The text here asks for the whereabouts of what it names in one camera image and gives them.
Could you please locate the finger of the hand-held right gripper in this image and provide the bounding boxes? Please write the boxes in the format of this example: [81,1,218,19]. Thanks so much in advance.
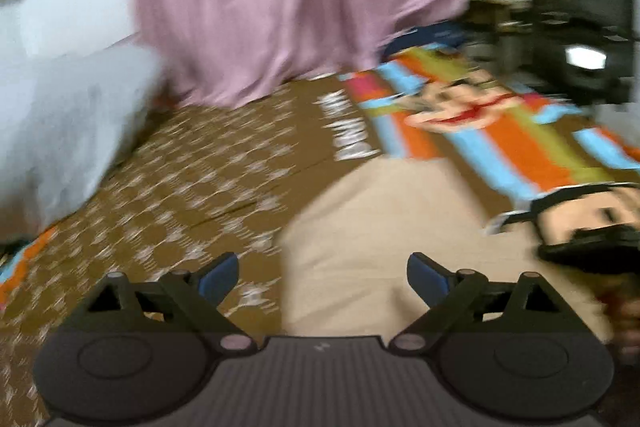
[537,229,601,267]

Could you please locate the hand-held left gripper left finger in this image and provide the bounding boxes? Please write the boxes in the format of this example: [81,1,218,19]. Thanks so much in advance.
[70,251,262,354]

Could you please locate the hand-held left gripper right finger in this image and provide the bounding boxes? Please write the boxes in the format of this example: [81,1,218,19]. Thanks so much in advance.
[387,251,567,354]

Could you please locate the beige garment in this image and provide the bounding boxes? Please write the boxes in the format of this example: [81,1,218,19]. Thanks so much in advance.
[277,156,617,344]

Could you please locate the colourful printed blanket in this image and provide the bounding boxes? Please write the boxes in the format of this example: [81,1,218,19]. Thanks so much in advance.
[0,47,640,427]

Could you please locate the white pillow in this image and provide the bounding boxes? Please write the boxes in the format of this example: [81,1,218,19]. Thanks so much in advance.
[0,41,169,239]

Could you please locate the blue cloth item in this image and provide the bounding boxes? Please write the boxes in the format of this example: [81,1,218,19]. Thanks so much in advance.
[382,19,470,58]

